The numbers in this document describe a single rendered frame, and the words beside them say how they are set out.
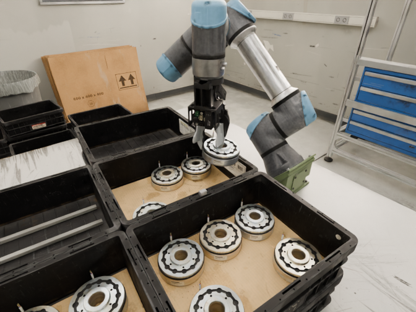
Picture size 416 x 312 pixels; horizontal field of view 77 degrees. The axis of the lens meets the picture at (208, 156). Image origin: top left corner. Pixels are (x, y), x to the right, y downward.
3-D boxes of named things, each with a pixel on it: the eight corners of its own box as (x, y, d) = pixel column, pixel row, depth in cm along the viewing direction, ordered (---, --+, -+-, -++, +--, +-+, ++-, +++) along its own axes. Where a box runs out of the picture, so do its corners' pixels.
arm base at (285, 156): (286, 168, 112) (274, 148, 113) (311, 155, 99) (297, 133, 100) (262, 183, 105) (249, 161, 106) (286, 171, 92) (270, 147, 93)
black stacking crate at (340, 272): (257, 202, 81) (260, 171, 75) (345, 275, 60) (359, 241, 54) (132, 263, 63) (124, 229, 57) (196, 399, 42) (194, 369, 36)
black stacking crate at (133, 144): (170, 130, 124) (168, 107, 118) (204, 158, 103) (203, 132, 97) (81, 153, 106) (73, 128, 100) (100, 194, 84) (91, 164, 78)
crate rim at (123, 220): (204, 136, 98) (204, 130, 96) (260, 176, 76) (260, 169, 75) (93, 169, 79) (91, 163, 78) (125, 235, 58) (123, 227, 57)
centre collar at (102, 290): (108, 283, 53) (107, 281, 53) (113, 305, 49) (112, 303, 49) (82, 295, 51) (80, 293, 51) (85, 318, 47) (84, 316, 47)
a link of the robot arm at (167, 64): (190, 41, 111) (144, 57, 68) (209, 22, 106) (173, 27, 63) (207, 63, 114) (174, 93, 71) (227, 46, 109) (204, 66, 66)
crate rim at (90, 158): (169, 110, 119) (168, 105, 118) (204, 136, 98) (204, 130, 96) (74, 132, 101) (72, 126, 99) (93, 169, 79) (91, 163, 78)
